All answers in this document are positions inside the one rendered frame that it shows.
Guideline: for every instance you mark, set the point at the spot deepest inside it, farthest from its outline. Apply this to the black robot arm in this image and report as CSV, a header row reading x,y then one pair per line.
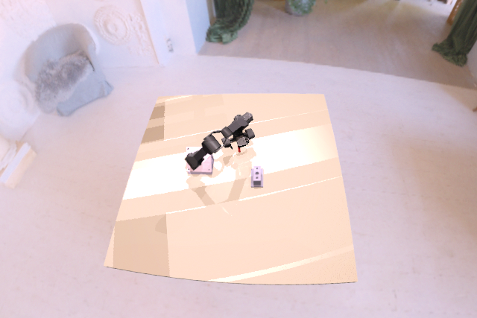
x,y
210,144

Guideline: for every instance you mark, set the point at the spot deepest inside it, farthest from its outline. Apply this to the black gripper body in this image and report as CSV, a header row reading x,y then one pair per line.
x,y
248,132

